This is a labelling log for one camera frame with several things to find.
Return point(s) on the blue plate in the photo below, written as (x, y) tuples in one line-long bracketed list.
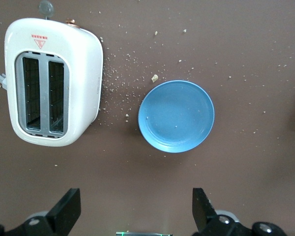
[(177, 118)]

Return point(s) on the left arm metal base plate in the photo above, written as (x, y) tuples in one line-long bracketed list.
[(142, 234)]

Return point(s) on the large bread crumb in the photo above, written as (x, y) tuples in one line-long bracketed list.
[(154, 78)]

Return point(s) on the white two-slot toaster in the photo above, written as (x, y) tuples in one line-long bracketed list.
[(83, 73)]

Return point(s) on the brown tablecloth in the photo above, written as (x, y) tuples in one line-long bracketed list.
[(236, 172)]

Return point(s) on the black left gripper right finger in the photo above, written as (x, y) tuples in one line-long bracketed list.
[(204, 216)]

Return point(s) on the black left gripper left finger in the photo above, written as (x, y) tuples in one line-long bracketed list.
[(61, 216)]

